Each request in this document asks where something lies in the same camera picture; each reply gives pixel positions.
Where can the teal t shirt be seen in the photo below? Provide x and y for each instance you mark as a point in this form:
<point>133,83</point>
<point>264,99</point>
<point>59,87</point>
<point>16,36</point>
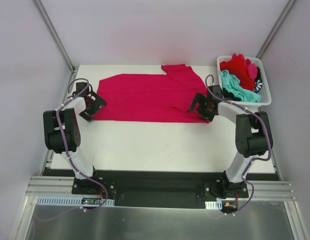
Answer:
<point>232,84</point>

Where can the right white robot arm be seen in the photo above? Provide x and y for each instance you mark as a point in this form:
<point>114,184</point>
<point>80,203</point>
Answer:
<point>253,139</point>

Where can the black t shirt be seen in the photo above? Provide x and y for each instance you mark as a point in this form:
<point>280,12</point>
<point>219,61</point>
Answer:
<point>230,96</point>

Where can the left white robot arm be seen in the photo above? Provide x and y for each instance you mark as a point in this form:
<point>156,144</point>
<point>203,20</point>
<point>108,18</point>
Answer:
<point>62,133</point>

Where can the white plastic laundry basket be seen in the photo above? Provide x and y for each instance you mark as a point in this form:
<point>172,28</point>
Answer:
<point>264,92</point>

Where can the white cable duct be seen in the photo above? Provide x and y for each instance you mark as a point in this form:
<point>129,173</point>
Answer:
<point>71,201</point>
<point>221,204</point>

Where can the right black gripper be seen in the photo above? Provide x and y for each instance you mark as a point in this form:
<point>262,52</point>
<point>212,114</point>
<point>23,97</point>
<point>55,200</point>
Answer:
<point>203,106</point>

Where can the aluminium front rail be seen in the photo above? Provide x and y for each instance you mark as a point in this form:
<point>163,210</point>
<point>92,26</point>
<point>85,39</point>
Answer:
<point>62,186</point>

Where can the black white patterned garment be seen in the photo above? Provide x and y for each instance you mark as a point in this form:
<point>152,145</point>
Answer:
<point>258,85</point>

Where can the left white cable duct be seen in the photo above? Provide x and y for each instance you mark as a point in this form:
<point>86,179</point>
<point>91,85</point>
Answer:
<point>71,201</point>

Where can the red t shirt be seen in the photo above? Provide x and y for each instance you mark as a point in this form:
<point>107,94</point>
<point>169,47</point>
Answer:
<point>236,66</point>

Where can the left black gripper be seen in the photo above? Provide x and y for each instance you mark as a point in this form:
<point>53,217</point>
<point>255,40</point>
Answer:
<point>92,105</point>

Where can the right aluminium frame post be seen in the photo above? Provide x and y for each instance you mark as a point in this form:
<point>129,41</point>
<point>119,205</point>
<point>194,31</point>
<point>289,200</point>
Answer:
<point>288,7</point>

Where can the aluminium frame post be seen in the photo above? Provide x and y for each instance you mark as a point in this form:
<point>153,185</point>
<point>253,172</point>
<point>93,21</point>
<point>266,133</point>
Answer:
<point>53,33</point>
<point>288,7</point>

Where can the right white cable duct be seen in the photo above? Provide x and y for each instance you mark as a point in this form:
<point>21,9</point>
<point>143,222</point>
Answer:
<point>221,204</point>

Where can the magenta pink t shirt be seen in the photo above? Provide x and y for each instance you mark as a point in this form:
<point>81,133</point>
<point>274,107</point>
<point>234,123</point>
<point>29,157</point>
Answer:
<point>163,98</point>

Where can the left aluminium frame post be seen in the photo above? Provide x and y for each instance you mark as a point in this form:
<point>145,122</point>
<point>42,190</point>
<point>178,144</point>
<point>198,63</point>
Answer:
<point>53,33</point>

